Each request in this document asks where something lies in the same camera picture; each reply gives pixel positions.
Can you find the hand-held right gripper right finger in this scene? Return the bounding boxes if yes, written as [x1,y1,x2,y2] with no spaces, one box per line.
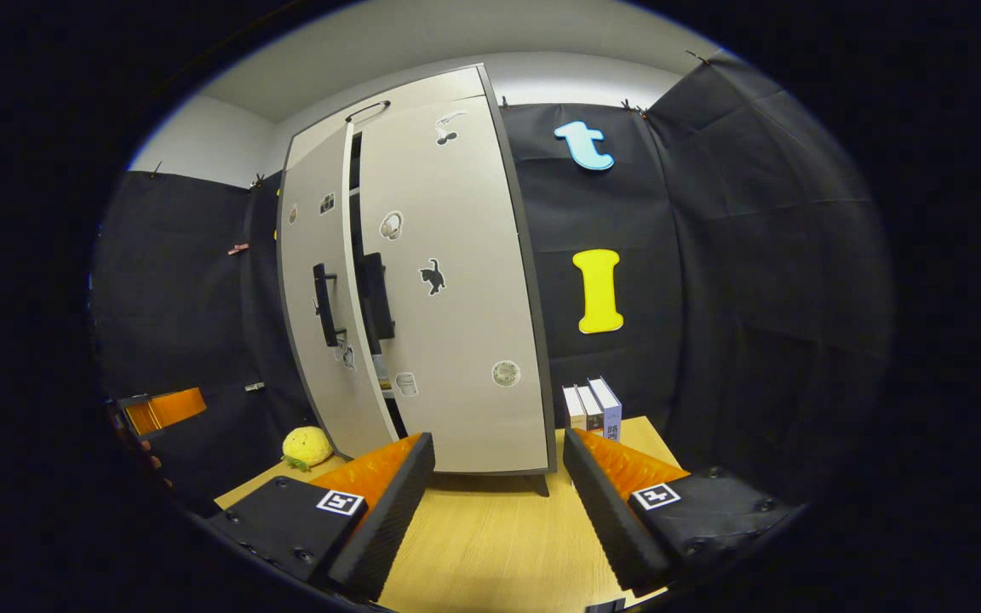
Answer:
[562,426,802,597]

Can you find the lilac book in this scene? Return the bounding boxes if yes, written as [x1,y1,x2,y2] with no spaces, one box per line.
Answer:
[588,376,623,444]

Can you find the white cabinet drawer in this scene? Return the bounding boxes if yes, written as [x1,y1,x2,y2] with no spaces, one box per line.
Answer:
[284,66,490,169]

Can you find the yellow plush fruit toy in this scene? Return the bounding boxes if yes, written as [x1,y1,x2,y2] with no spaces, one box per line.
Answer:
[281,426,335,473]

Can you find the white shoe cabinet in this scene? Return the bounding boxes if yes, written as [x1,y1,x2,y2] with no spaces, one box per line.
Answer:
[273,64,558,495]

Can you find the white orange book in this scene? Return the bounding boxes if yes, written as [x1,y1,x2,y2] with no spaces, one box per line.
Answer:
[576,383,605,437]

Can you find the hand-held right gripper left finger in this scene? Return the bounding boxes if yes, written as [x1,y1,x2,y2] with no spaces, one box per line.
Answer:
[205,432,438,604]

